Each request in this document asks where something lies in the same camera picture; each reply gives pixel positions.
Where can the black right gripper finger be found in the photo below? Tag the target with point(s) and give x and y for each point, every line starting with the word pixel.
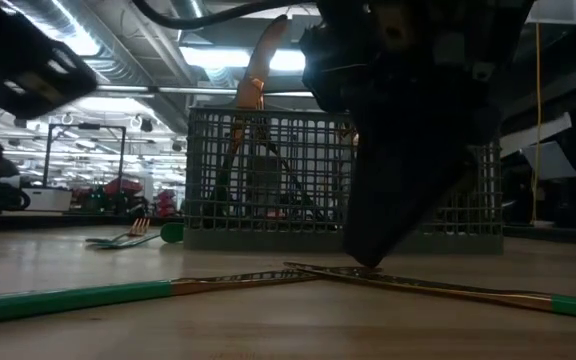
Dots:
pixel 393 200

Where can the grey plastic cutlery basket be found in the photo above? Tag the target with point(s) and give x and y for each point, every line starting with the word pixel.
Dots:
pixel 268 241

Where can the ceiling light panel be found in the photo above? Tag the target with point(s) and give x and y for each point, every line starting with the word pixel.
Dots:
pixel 218 57
pixel 80 42

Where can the white hanging panel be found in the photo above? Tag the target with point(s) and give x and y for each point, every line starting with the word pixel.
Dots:
pixel 553 11

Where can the grey angled panel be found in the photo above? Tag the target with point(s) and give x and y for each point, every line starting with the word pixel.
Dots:
pixel 550 162

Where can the white storage box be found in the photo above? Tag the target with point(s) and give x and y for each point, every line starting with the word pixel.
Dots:
pixel 48 200

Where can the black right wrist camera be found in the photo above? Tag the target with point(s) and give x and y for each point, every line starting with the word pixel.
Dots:
pixel 333 80

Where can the black gantry frame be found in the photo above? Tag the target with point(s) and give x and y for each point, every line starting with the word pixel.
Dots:
pixel 85 126

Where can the silver ceiling duct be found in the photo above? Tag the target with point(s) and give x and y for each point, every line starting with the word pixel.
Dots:
pixel 143 45

